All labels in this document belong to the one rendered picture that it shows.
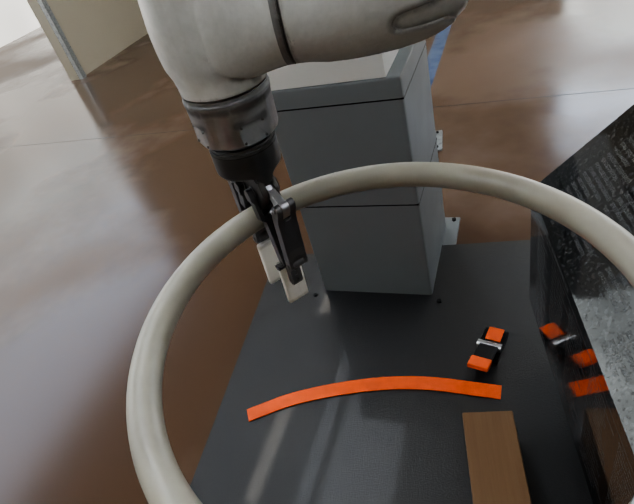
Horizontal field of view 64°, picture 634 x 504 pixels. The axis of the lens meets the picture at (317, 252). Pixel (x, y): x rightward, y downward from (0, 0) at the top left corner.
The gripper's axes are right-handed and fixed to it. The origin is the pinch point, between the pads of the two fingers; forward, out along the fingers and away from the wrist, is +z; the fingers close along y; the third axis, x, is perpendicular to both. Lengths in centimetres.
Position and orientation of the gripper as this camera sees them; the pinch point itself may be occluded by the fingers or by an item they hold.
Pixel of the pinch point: (283, 270)
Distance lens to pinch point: 68.3
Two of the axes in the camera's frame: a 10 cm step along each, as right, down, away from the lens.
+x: 8.1, -4.9, 3.4
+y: 5.6, 4.5, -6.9
